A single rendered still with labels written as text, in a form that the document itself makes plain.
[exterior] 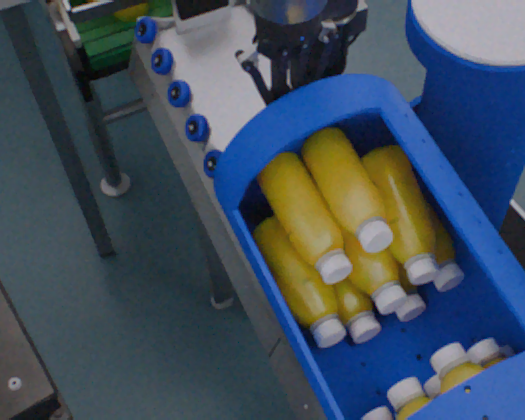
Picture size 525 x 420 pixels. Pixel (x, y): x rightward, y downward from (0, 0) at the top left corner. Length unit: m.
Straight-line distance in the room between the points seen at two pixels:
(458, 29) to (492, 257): 0.53
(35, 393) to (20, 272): 1.37
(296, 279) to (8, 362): 0.34
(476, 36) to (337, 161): 0.41
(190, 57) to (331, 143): 0.46
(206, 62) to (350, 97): 0.49
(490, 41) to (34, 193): 1.50
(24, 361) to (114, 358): 1.18
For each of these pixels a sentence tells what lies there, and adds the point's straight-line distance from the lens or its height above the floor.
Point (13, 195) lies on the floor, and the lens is 2.52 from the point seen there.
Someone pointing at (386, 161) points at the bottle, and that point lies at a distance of 1.10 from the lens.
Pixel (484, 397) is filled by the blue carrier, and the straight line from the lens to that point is 0.87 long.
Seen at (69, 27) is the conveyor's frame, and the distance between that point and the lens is 1.61.
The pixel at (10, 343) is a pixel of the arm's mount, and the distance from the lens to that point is 1.07.
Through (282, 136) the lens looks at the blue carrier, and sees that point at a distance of 1.01.
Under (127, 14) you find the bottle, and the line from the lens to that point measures 1.57.
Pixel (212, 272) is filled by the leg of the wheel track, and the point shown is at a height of 0.21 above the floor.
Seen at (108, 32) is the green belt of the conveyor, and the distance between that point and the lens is 1.58.
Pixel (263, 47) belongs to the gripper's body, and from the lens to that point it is 0.98.
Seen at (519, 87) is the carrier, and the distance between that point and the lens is 1.42.
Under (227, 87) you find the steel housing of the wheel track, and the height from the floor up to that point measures 0.93.
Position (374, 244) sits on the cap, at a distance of 1.03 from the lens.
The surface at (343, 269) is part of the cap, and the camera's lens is 1.05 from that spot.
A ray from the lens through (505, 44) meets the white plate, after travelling 1.39.
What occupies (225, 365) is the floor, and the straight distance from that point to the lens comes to 2.19.
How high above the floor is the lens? 2.04
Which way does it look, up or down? 56 degrees down
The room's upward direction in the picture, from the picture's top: 4 degrees clockwise
